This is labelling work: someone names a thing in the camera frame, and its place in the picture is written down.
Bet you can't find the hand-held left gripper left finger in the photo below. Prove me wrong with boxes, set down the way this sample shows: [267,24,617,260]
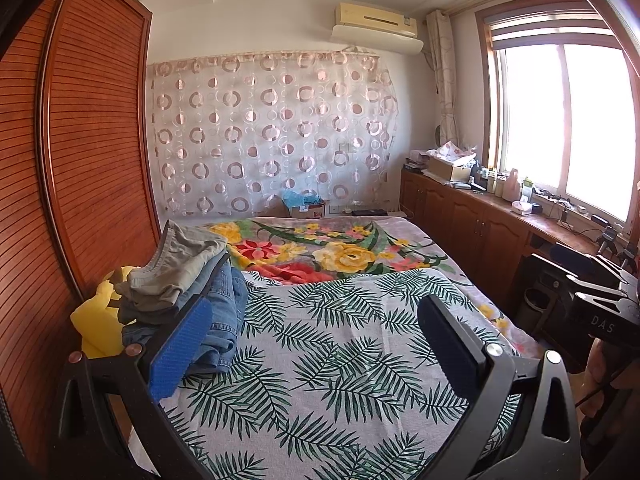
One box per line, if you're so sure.
[52,295,218,480]

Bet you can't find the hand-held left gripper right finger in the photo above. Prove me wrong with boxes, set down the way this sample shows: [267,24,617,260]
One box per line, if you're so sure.
[417,295,583,480]

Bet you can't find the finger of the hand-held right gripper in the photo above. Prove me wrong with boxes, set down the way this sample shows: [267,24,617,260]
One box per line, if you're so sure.
[574,290,640,313]
[595,256,640,288]

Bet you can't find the grey pants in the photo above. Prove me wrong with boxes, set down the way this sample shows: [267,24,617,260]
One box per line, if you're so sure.
[112,220,231,323]

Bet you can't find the person's right hand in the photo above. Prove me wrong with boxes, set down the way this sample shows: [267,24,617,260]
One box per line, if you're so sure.
[585,339,620,390]

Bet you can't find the small black tripod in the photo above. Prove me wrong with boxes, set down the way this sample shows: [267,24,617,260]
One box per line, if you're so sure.
[620,245,640,276]
[597,227,621,261]

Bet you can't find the dark brown chair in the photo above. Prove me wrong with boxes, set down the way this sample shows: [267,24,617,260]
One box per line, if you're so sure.
[530,245,626,341]

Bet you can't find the black waste bin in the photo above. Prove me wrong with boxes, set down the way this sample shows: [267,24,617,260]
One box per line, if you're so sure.
[522,287,556,336]

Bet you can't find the faded blue denim jeans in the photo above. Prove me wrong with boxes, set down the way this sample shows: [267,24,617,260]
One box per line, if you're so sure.
[200,262,248,321]

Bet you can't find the yellow cloth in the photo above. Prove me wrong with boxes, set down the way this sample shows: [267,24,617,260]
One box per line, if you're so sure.
[70,265,141,361]

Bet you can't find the long wooden cabinet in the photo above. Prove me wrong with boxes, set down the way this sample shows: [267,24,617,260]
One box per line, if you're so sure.
[400,167,636,346]

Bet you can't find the leaf print bedsheet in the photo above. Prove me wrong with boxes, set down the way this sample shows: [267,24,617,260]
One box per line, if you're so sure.
[165,267,523,480]

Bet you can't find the floral blanket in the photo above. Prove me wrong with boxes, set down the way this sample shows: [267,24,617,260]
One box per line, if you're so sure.
[202,215,538,356]

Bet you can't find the wooden framed window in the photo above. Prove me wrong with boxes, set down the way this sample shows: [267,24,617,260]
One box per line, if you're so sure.
[475,0,640,233]

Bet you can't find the open cardboard box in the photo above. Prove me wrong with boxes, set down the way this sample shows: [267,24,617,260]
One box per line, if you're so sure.
[429,155,473,183]

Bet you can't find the patterned paper bag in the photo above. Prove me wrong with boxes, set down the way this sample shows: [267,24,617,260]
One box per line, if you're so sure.
[432,140,478,163]

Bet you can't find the wooden louvered wardrobe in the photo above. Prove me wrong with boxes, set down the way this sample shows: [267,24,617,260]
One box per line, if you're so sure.
[0,0,163,461]

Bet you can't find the circle patterned sheer curtain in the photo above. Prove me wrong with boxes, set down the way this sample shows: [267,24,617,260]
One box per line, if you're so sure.
[147,50,401,218]

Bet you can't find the patterned window drape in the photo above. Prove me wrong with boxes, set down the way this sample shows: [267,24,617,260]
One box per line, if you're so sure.
[425,9,461,148]

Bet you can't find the wall air conditioner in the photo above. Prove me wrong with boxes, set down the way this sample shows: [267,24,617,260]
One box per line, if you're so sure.
[331,2,425,56]

